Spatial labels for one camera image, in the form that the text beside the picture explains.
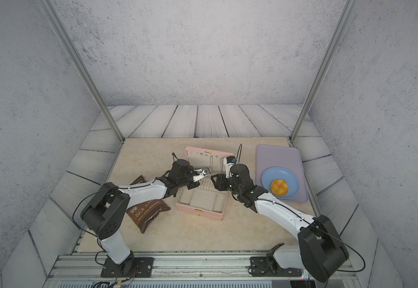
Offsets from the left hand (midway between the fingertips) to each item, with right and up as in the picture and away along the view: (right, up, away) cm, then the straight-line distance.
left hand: (203, 173), depth 92 cm
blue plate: (+39, -1, +10) cm, 41 cm away
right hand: (+6, -1, -10) cm, 12 cm away
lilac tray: (+54, +7, +23) cm, 59 cm away
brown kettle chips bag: (-27, -18, -7) cm, 34 cm away
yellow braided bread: (+39, -8, +1) cm, 40 cm away
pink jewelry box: (+2, -12, -6) cm, 13 cm away
